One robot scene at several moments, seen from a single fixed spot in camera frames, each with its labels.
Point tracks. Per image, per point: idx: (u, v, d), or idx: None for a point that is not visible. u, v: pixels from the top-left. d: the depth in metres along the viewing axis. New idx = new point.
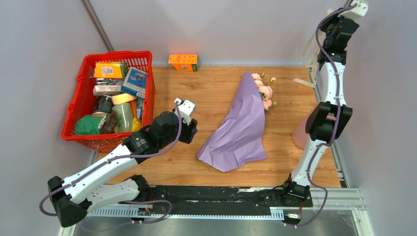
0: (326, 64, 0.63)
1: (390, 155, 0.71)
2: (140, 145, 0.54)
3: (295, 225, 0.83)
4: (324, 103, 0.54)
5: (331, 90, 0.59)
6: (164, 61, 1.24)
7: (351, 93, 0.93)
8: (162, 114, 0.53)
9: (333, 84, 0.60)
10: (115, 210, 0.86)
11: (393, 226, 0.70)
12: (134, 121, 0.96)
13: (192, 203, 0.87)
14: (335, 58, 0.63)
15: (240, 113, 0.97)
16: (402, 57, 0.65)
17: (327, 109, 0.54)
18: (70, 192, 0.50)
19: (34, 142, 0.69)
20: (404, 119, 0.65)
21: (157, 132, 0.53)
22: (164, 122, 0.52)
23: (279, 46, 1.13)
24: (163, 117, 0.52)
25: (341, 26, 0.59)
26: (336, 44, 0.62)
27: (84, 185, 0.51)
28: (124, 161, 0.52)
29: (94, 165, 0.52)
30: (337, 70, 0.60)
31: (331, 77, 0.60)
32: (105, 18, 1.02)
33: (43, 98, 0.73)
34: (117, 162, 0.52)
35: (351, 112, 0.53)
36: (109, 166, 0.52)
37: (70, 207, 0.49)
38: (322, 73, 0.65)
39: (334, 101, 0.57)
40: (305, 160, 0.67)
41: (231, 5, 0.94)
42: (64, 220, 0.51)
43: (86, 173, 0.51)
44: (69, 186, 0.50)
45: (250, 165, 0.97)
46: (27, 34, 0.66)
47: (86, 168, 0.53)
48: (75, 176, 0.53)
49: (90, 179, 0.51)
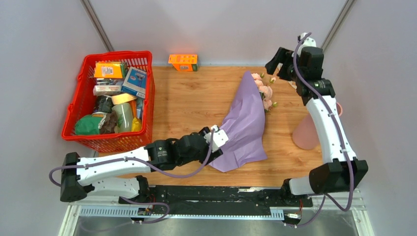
0: (314, 102, 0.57)
1: (390, 155, 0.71)
2: (160, 156, 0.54)
3: (295, 225, 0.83)
4: (332, 164, 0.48)
5: (333, 140, 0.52)
6: (164, 61, 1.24)
7: (350, 93, 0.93)
8: (192, 134, 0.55)
9: (334, 132, 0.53)
10: (115, 210, 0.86)
11: (393, 226, 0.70)
12: (134, 121, 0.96)
13: (192, 203, 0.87)
14: (320, 88, 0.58)
15: (240, 113, 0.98)
16: (403, 57, 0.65)
17: (340, 171, 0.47)
18: (80, 174, 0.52)
19: (35, 141, 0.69)
20: (404, 119, 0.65)
21: (182, 150, 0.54)
22: (192, 144, 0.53)
23: (278, 46, 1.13)
24: (192, 138, 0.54)
25: (306, 51, 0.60)
26: (311, 71, 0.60)
27: (95, 172, 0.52)
28: (139, 165, 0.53)
29: (111, 158, 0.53)
30: (330, 110, 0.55)
31: (328, 121, 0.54)
32: (105, 19, 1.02)
33: (43, 98, 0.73)
34: (132, 163, 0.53)
35: (365, 167, 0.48)
36: (125, 164, 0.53)
37: (74, 187, 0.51)
38: (311, 111, 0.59)
39: (342, 155, 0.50)
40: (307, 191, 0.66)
41: (231, 6, 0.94)
42: (64, 195, 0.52)
43: (102, 162, 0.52)
44: (82, 167, 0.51)
45: (250, 166, 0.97)
46: (28, 34, 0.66)
47: (103, 156, 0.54)
48: (91, 160, 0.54)
49: (102, 168, 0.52)
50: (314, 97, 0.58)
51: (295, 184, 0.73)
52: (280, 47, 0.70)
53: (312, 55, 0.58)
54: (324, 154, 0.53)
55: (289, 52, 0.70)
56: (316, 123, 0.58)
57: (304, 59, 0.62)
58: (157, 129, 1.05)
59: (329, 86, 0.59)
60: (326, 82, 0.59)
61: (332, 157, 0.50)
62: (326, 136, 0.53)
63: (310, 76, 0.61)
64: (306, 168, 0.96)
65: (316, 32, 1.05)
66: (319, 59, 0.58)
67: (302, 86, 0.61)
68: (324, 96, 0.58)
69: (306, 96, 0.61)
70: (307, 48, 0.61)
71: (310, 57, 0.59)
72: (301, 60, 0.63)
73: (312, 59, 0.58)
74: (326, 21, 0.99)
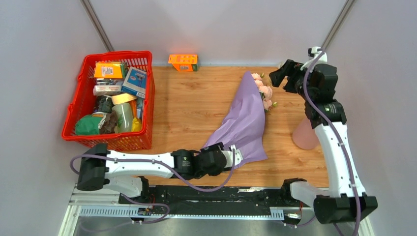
0: (325, 129, 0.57)
1: (390, 155, 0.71)
2: (184, 166, 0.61)
3: (295, 225, 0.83)
4: (340, 200, 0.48)
5: (342, 173, 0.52)
6: (164, 61, 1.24)
7: (350, 93, 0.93)
8: (217, 153, 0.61)
9: (343, 164, 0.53)
10: (115, 210, 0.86)
11: (394, 226, 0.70)
12: (134, 121, 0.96)
13: (192, 203, 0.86)
14: (330, 112, 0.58)
15: (240, 113, 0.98)
16: (403, 57, 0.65)
17: (347, 207, 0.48)
18: (109, 166, 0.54)
19: (35, 141, 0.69)
20: (405, 119, 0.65)
21: (204, 164, 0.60)
22: (215, 161, 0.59)
23: (278, 46, 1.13)
24: (218, 157, 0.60)
25: (319, 72, 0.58)
26: (322, 93, 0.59)
27: (123, 168, 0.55)
28: (165, 170, 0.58)
29: (139, 158, 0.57)
30: (341, 139, 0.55)
31: (337, 151, 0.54)
32: (105, 19, 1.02)
33: (43, 98, 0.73)
34: (159, 167, 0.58)
35: (375, 203, 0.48)
36: (151, 166, 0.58)
37: (99, 178, 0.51)
38: (319, 135, 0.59)
39: (349, 191, 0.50)
40: (312, 205, 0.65)
41: (231, 5, 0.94)
42: (84, 184, 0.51)
43: (132, 160, 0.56)
44: (113, 160, 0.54)
45: (250, 166, 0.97)
46: (28, 34, 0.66)
47: (132, 154, 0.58)
48: (120, 155, 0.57)
49: (131, 165, 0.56)
50: (324, 123, 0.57)
51: (296, 189, 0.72)
52: (288, 60, 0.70)
53: (326, 77, 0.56)
54: (332, 187, 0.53)
55: (298, 65, 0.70)
56: (324, 151, 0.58)
57: (315, 79, 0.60)
58: (157, 130, 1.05)
59: (340, 110, 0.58)
60: (337, 106, 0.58)
61: (340, 191, 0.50)
62: (335, 169, 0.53)
63: (321, 99, 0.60)
64: (306, 168, 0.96)
65: (316, 32, 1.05)
66: (332, 83, 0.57)
67: (312, 109, 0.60)
68: (335, 122, 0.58)
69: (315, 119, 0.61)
70: (320, 68, 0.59)
71: (323, 79, 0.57)
72: (312, 79, 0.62)
73: (326, 81, 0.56)
74: (326, 20, 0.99)
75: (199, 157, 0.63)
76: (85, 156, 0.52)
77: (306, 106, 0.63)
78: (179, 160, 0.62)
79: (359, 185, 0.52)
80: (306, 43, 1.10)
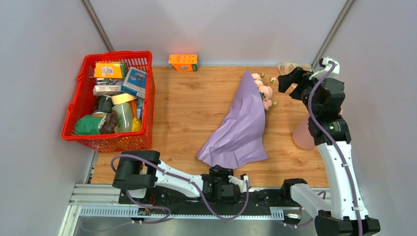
0: (329, 148, 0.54)
1: (391, 155, 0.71)
2: (208, 191, 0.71)
3: (295, 225, 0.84)
4: (342, 223, 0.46)
5: (345, 195, 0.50)
6: (164, 61, 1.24)
7: (349, 94, 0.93)
8: (236, 188, 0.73)
9: (346, 186, 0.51)
10: (115, 210, 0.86)
11: (393, 226, 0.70)
12: (134, 121, 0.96)
13: (192, 203, 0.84)
14: (334, 131, 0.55)
15: (240, 114, 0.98)
16: (404, 57, 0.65)
17: (349, 230, 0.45)
18: (157, 176, 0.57)
19: (35, 141, 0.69)
20: (406, 120, 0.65)
21: (224, 194, 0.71)
22: (234, 194, 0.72)
23: (278, 46, 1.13)
24: (236, 191, 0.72)
25: (326, 88, 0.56)
26: (327, 110, 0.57)
27: (167, 181, 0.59)
28: (195, 192, 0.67)
29: (182, 175, 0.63)
30: (344, 160, 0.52)
31: (340, 171, 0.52)
32: (104, 18, 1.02)
33: (43, 98, 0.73)
34: (192, 188, 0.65)
35: (378, 227, 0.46)
36: (187, 185, 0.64)
37: (146, 186, 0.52)
38: (322, 154, 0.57)
39: (352, 213, 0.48)
40: (309, 212, 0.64)
41: (231, 5, 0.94)
42: (127, 184, 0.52)
43: (176, 175, 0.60)
44: (163, 172, 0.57)
45: (250, 165, 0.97)
46: (27, 33, 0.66)
47: (176, 169, 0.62)
48: (167, 167, 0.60)
49: (173, 180, 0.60)
50: (329, 142, 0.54)
51: (296, 191, 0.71)
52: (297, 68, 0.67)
53: (332, 96, 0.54)
54: (334, 208, 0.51)
55: (307, 73, 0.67)
56: (328, 170, 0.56)
57: (321, 95, 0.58)
58: (157, 129, 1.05)
59: (344, 128, 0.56)
60: (341, 123, 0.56)
61: (342, 214, 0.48)
62: (338, 191, 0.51)
63: (326, 115, 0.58)
64: (306, 168, 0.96)
65: (316, 32, 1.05)
66: (339, 100, 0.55)
67: (315, 127, 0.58)
68: (339, 141, 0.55)
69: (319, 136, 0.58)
70: (328, 83, 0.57)
71: (329, 96, 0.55)
72: (317, 94, 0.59)
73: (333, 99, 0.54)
74: (326, 20, 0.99)
75: (221, 186, 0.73)
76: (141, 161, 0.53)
77: (310, 122, 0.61)
78: (205, 185, 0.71)
79: (363, 208, 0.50)
80: (306, 43, 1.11)
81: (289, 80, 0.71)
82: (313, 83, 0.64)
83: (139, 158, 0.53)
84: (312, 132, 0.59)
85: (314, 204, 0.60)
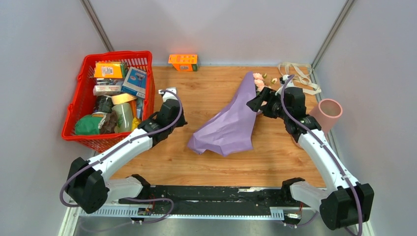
0: (304, 136, 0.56)
1: (389, 154, 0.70)
2: (155, 128, 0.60)
3: (295, 225, 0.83)
4: (338, 192, 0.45)
5: (332, 169, 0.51)
6: (164, 61, 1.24)
7: (349, 93, 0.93)
8: (166, 101, 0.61)
9: (332, 161, 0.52)
10: (115, 210, 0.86)
11: (396, 226, 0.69)
12: (134, 121, 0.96)
13: (192, 203, 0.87)
14: (306, 125, 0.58)
15: (231, 106, 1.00)
16: (403, 57, 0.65)
17: (347, 198, 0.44)
18: (98, 168, 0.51)
19: (34, 140, 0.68)
20: (403, 119, 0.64)
21: (168, 115, 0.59)
22: (172, 105, 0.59)
23: (278, 46, 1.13)
24: (168, 102, 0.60)
25: (288, 93, 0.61)
26: (296, 110, 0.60)
27: (111, 161, 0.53)
28: (144, 139, 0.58)
29: (115, 145, 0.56)
30: (321, 141, 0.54)
31: (322, 152, 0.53)
32: (105, 19, 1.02)
33: (43, 98, 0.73)
34: (138, 141, 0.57)
35: (371, 191, 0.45)
36: (131, 145, 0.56)
37: (101, 181, 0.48)
38: (304, 147, 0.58)
39: (344, 182, 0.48)
40: (310, 202, 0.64)
41: (230, 6, 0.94)
42: (90, 199, 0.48)
43: (112, 150, 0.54)
44: (97, 162, 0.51)
45: (250, 165, 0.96)
46: (27, 34, 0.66)
47: (109, 148, 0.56)
48: (100, 155, 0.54)
49: (116, 156, 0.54)
50: (303, 131, 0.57)
51: (296, 190, 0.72)
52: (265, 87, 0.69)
53: (295, 97, 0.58)
54: (329, 186, 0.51)
55: (273, 91, 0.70)
56: (312, 156, 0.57)
57: (287, 100, 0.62)
58: None
59: (313, 120, 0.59)
60: (310, 118, 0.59)
61: (335, 186, 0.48)
62: (325, 168, 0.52)
63: (296, 115, 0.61)
64: (306, 168, 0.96)
65: (316, 32, 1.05)
66: (302, 101, 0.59)
67: (290, 124, 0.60)
68: (313, 130, 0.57)
69: (296, 133, 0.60)
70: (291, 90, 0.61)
71: (293, 98, 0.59)
72: (285, 101, 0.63)
73: (295, 98, 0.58)
74: (326, 21, 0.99)
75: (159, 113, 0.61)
76: (72, 179, 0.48)
77: (284, 122, 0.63)
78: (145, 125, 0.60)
79: (351, 176, 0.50)
80: (306, 43, 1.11)
81: (258, 101, 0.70)
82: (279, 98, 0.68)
83: (68, 180, 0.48)
84: (289, 130, 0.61)
85: (316, 196, 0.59)
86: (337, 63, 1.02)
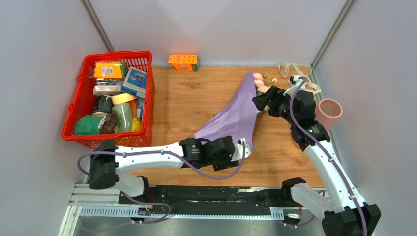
0: (312, 147, 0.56)
1: (389, 154, 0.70)
2: (193, 153, 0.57)
3: (295, 225, 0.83)
4: (345, 214, 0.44)
5: (340, 187, 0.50)
6: (164, 61, 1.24)
7: (349, 93, 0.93)
8: (225, 139, 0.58)
9: (339, 179, 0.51)
10: (115, 210, 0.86)
11: (395, 226, 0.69)
12: (135, 121, 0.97)
13: (192, 203, 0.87)
14: (314, 134, 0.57)
15: (232, 106, 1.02)
16: (403, 56, 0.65)
17: (354, 220, 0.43)
18: (119, 161, 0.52)
19: (34, 140, 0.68)
20: (403, 118, 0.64)
21: (215, 151, 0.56)
22: (225, 147, 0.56)
23: (278, 46, 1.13)
24: (225, 142, 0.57)
25: (298, 99, 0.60)
26: (304, 118, 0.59)
27: (133, 162, 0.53)
28: (175, 160, 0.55)
29: (148, 150, 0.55)
30: (329, 155, 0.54)
31: (330, 168, 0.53)
32: (105, 19, 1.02)
33: (43, 98, 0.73)
34: (168, 158, 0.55)
35: (378, 213, 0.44)
36: (161, 157, 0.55)
37: (112, 173, 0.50)
38: (310, 157, 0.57)
39: (351, 202, 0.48)
40: (312, 210, 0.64)
41: (230, 6, 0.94)
42: (95, 181, 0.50)
43: (141, 153, 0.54)
44: (121, 154, 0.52)
45: (250, 165, 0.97)
46: (27, 33, 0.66)
47: (140, 147, 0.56)
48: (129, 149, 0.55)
49: (141, 159, 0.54)
50: (312, 142, 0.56)
51: (297, 192, 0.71)
52: (272, 86, 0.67)
53: (305, 103, 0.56)
54: (335, 203, 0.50)
55: (281, 90, 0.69)
56: (318, 169, 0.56)
57: (296, 105, 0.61)
58: (157, 129, 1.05)
59: (322, 130, 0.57)
60: (319, 127, 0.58)
61: (342, 205, 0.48)
62: (332, 185, 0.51)
63: (303, 122, 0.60)
64: (306, 168, 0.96)
65: (315, 32, 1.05)
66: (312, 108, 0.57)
67: (298, 132, 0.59)
68: (322, 141, 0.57)
69: (303, 142, 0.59)
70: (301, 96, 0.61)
71: (303, 105, 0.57)
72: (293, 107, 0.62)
73: (305, 106, 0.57)
74: (325, 20, 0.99)
75: (210, 142, 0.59)
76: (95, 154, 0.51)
77: (291, 129, 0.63)
78: (190, 148, 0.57)
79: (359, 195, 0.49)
80: (306, 43, 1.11)
81: (265, 99, 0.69)
82: (287, 99, 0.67)
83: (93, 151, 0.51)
84: (296, 139, 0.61)
85: (318, 206, 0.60)
86: (337, 63, 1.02)
